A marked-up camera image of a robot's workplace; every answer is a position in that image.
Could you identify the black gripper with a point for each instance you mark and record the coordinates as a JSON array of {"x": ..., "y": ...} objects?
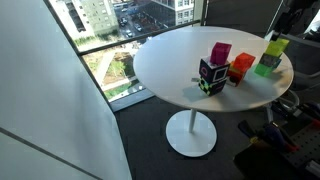
[{"x": 292, "y": 17}]

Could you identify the magenta block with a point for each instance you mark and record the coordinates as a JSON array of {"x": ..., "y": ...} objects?
[{"x": 220, "y": 53}]

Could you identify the blue block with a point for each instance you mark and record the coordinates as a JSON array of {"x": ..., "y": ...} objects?
[{"x": 278, "y": 63}]

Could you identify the black window frame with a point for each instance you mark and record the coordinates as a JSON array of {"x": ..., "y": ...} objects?
[{"x": 133, "y": 37}]

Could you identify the purple red patterned cube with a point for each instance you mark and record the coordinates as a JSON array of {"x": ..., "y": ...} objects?
[{"x": 236, "y": 77}]

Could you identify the white round table pedestal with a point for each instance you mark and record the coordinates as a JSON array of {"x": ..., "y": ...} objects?
[{"x": 191, "y": 133}]

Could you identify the green block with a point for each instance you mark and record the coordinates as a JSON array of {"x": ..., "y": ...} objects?
[{"x": 263, "y": 70}]

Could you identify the orange block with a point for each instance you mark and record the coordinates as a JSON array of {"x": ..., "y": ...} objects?
[{"x": 244, "y": 61}]

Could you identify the dark blue patterned cube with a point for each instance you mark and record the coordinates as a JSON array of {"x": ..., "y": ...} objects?
[{"x": 213, "y": 71}]

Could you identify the office chair base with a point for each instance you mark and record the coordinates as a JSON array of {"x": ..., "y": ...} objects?
[{"x": 301, "y": 63}]

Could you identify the black green checkered cube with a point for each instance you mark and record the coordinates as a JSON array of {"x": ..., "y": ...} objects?
[{"x": 211, "y": 87}]

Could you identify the black perforated board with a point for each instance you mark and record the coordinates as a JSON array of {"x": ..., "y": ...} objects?
[{"x": 308, "y": 146}]

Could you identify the yellow translucent block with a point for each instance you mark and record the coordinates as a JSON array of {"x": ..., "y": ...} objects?
[{"x": 277, "y": 47}]

